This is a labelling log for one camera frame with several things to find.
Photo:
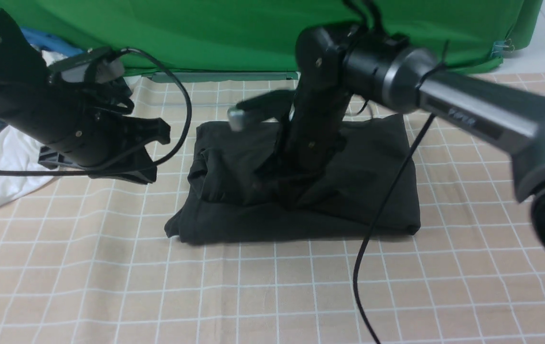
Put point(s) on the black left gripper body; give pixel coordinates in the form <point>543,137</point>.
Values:
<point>111,143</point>

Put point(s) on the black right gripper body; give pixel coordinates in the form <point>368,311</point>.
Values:
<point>306,141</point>

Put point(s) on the gray long-sleeved shirt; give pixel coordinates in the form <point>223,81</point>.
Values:
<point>227,204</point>

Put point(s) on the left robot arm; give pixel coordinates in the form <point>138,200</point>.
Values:
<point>79,109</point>

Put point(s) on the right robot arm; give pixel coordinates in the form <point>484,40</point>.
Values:
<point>342,59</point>

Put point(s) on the white crumpled shirt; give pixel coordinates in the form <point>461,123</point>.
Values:
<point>18,152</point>

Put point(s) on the beige checkered tablecloth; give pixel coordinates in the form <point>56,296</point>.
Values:
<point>86,261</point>

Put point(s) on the green backdrop cloth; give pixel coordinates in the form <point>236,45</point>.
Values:
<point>261,35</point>

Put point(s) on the blue binder clip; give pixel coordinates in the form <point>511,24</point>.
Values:
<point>501,47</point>

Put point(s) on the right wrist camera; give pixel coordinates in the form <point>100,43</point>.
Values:
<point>275,104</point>

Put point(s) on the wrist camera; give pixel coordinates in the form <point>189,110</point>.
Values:
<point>99,65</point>
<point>275,104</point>

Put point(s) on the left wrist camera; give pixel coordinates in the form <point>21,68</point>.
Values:
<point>99,65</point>

